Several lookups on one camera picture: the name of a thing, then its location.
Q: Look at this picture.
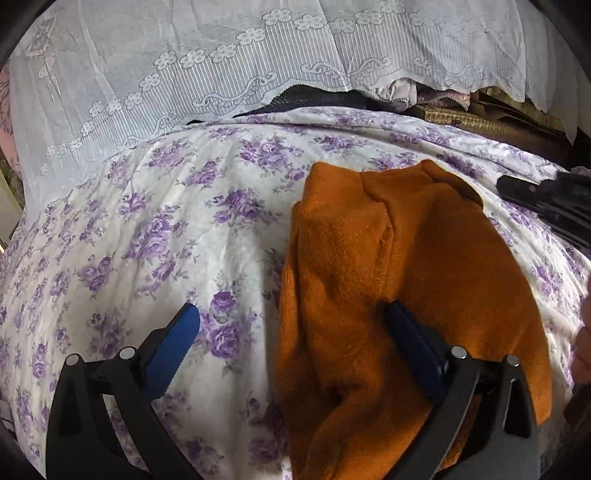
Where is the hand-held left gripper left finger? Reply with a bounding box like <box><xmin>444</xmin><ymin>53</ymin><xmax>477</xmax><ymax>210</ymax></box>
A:
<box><xmin>45</xmin><ymin>302</ymin><xmax>204</xmax><ymax>480</ymax></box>

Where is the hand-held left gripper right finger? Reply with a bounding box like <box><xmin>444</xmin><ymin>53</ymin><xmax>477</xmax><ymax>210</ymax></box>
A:
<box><xmin>387</xmin><ymin>302</ymin><xmax>541</xmax><ymax>480</ymax></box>

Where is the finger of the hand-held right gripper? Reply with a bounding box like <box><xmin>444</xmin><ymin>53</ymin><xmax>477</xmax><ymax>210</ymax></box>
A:
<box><xmin>496</xmin><ymin>174</ymin><xmax>546</xmax><ymax>204</ymax></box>

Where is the orange knit sweater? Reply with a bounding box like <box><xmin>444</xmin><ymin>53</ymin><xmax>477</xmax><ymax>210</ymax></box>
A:
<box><xmin>276</xmin><ymin>159</ymin><xmax>554</xmax><ymax>480</ymax></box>

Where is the pale pink clothes pile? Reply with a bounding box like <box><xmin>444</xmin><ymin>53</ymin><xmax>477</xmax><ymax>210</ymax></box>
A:
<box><xmin>369</xmin><ymin>78</ymin><xmax>474</xmax><ymax>112</ymax></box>

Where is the purple floral bed sheet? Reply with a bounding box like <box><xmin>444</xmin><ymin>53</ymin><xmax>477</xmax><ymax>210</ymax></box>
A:
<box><xmin>0</xmin><ymin>105</ymin><xmax>591</xmax><ymax>480</ymax></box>

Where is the pink floral cloth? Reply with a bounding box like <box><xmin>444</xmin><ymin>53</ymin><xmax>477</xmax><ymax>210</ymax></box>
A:
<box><xmin>0</xmin><ymin>65</ymin><xmax>23</xmax><ymax>185</ymax></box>

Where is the white lace curtain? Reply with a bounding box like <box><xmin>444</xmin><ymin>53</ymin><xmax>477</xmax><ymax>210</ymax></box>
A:
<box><xmin>8</xmin><ymin>0</ymin><xmax>578</xmax><ymax>217</ymax></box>

